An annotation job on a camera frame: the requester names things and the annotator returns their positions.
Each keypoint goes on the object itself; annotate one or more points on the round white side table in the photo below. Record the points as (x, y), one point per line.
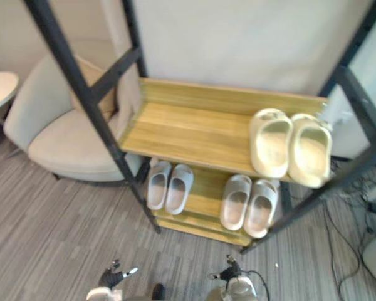
(0, 91)

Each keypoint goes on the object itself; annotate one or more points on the tan seat cushion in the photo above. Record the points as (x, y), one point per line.
(105, 102)

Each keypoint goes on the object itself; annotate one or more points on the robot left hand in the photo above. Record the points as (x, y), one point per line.
(112, 276)

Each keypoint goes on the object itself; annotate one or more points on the beige upholstered armchair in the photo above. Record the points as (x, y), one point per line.
(56, 138)

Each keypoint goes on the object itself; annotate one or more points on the narrow wooden rack shelf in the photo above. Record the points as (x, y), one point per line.
(204, 194)

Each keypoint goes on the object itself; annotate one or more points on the wide wooden rack shelf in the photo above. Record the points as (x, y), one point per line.
(191, 131)

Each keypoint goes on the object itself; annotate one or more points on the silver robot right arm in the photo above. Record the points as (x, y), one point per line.
(239, 288)

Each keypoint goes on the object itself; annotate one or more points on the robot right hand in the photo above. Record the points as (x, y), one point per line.
(228, 273)

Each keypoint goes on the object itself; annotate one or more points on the black metal shoe rack frame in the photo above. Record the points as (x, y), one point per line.
(65, 62)

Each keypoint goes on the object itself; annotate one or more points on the dark robot foot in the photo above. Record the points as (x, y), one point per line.
(158, 291)

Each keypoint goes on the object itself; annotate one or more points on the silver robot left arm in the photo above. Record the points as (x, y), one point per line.
(101, 294)

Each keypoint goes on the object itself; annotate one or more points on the beige-grey slipper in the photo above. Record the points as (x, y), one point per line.
(259, 213)
(235, 207)

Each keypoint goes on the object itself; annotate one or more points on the pale blue-grey slipper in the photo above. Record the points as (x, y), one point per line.
(178, 194)
(158, 188)

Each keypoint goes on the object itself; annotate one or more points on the cream foam slipper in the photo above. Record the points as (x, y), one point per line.
(271, 147)
(310, 156)

